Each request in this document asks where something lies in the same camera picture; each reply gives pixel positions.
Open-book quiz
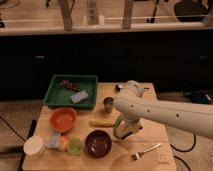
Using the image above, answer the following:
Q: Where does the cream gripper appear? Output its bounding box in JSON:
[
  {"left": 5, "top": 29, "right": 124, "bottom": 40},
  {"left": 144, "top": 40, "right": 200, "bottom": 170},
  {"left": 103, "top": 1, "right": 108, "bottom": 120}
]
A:
[{"left": 118, "top": 121, "right": 141, "bottom": 135}]

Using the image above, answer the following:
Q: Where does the black felt eraser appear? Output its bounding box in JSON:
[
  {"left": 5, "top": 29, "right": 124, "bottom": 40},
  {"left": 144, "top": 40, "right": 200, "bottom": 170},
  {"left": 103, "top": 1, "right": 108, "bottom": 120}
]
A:
[{"left": 119, "top": 126, "right": 142, "bottom": 140}]

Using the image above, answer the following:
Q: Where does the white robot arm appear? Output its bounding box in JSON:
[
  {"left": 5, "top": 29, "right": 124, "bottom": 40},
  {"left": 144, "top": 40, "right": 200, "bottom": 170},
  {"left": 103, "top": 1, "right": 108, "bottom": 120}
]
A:
[{"left": 113, "top": 80, "right": 213, "bottom": 139}]

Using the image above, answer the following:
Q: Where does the purple bowl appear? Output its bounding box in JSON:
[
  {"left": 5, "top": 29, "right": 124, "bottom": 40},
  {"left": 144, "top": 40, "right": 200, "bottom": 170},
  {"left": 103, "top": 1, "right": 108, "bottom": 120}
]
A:
[{"left": 84, "top": 130, "right": 112, "bottom": 158}]

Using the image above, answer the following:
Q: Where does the orange bowl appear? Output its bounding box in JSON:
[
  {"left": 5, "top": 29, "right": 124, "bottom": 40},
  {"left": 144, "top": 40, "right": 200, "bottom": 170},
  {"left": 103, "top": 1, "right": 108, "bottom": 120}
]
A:
[{"left": 49, "top": 107, "right": 77, "bottom": 133}]

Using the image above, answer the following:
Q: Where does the green chili pepper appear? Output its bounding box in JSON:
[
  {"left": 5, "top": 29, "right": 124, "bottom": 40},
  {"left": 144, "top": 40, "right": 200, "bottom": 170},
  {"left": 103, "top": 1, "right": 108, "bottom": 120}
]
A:
[{"left": 113, "top": 115, "right": 123, "bottom": 139}]

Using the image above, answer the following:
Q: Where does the yellow banana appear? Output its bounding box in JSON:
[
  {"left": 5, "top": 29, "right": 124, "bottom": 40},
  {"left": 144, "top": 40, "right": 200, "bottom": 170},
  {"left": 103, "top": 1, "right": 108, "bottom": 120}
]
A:
[{"left": 90, "top": 116, "right": 116, "bottom": 127}]

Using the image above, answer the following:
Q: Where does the small metal cup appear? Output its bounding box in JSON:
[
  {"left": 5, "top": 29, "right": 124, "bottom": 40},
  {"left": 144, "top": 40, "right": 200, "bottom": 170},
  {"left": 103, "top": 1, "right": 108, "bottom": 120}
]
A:
[{"left": 103, "top": 97, "right": 114, "bottom": 113}]

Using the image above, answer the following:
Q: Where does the silver fork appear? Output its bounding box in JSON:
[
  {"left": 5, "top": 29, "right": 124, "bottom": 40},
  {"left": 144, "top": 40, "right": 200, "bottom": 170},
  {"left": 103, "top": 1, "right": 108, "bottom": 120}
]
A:
[{"left": 131, "top": 143, "right": 162, "bottom": 161}]

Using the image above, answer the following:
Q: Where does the blue sponge block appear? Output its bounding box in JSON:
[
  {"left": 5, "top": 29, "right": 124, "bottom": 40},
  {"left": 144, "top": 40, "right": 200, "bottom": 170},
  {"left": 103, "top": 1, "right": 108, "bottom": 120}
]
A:
[{"left": 70, "top": 90, "right": 89, "bottom": 103}]

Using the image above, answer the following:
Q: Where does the small green cup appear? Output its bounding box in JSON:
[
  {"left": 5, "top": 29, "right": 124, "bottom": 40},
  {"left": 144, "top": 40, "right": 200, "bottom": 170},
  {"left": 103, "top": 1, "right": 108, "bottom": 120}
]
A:
[{"left": 67, "top": 138, "right": 82, "bottom": 155}]

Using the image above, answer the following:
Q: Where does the green plastic tray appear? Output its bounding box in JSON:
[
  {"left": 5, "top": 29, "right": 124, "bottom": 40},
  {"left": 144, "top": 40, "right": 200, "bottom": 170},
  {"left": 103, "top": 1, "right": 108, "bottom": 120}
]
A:
[{"left": 43, "top": 75, "right": 98, "bottom": 110}]

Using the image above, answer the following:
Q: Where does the orange yellow toy block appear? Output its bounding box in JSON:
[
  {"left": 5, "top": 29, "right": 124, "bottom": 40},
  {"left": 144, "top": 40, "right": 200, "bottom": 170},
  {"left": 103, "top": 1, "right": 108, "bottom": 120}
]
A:
[{"left": 57, "top": 135, "right": 69, "bottom": 151}]

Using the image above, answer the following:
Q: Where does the dark grape bunch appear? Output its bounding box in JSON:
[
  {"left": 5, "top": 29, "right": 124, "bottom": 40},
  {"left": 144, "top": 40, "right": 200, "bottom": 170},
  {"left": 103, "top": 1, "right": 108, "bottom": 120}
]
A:
[{"left": 60, "top": 80, "right": 80, "bottom": 92}]

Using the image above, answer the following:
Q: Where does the light blue block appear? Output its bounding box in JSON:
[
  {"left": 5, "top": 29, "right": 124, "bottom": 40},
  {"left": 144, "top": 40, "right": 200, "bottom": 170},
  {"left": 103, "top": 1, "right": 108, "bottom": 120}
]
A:
[{"left": 46, "top": 132, "right": 61, "bottom": 149}]

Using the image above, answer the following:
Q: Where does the white cup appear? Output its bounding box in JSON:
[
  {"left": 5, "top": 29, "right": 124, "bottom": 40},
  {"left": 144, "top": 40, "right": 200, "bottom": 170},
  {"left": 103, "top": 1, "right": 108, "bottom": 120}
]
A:
[{"left": 23, "top": 135, "right": 46, "bottom": 157}]

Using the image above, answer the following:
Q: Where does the black cable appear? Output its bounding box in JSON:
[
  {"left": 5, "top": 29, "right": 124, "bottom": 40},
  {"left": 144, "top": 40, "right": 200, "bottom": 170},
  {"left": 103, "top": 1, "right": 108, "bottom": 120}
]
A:
[{"left": 169, "top": 133, "right": 198, "bottom": 171}]

